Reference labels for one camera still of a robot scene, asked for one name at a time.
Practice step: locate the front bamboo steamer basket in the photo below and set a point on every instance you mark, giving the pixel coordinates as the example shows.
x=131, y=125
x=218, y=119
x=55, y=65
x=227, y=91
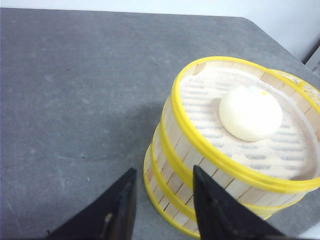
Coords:
x=169, y=185

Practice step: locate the white liner cloth top basket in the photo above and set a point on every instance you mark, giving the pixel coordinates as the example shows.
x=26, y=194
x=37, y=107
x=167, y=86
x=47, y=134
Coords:
x=292, y=153

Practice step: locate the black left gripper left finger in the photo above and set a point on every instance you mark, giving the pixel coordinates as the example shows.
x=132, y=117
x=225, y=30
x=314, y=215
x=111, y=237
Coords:
x=110, y=217

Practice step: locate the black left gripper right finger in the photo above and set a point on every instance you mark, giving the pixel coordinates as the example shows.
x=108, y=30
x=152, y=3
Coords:
x=220, y=217

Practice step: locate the large bun right basket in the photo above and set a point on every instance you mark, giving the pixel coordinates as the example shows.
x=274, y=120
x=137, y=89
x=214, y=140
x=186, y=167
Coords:
x=250, y=113

